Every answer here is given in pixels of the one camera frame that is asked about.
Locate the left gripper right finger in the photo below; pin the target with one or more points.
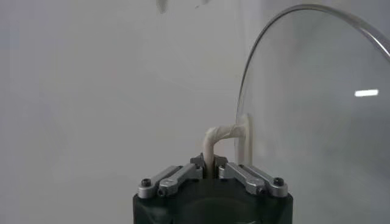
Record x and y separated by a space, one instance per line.
243 176

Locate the round glass pot lid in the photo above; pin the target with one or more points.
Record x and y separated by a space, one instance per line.
304 121

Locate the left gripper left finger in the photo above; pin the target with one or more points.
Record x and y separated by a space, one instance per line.
179 178

